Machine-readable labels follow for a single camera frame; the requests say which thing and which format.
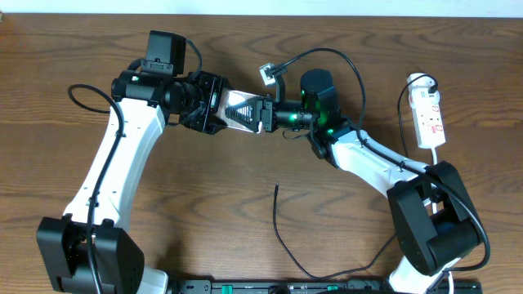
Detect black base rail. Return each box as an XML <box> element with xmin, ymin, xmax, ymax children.
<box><xmin>175</xmin><ymin>278</ymin><xmax>483</xmax><ymax>294</ymax></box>

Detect black charger cable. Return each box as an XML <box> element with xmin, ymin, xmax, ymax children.
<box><xmin>272</xmin><ymin>73</ymin><xmax>440</xmax><ymax>281</ymax></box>

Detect white power strip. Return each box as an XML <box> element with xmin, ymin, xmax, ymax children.
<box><xmin>407</xmin><ymin>73</ymin><xmax>446</xmax><ymax>149</ymax></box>

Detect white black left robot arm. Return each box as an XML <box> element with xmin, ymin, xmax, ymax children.
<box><xmin>36</xmin><ymin>31</ymin><xmax>226</xmax><ymax>293</ymax></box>

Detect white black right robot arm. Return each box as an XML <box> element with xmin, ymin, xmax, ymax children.
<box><xmin>219</xmin><ymin>65</ymin><xmax>489</xmax><ymax>293</ymax></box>

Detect white power strip cord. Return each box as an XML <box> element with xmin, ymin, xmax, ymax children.
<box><xmin>430</xmin><ymin>147</ymin><xmax>455</xmax><ymax>294</ymax></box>

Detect Galaxy S25 Ultra smartphone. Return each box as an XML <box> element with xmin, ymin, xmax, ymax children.
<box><xmin>216</xmin><ymin>89</ymin><xmax>262</xmax><ymax>133</ymax></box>

